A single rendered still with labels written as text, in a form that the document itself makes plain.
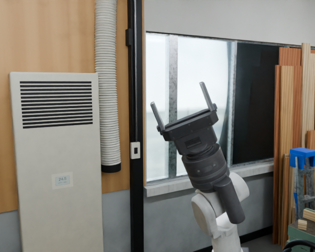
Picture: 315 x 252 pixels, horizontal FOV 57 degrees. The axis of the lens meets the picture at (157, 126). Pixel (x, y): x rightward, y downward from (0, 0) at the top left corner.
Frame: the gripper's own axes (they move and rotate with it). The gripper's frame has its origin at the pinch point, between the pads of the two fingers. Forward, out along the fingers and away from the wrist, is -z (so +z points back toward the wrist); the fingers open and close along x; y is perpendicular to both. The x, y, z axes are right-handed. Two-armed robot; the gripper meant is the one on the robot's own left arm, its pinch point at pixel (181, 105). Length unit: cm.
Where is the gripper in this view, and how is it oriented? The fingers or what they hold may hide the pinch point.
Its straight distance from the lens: 60.4
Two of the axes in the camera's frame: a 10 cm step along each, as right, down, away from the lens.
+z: 3.8, 8.9, 2.5
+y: 0.0, 2.7, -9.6
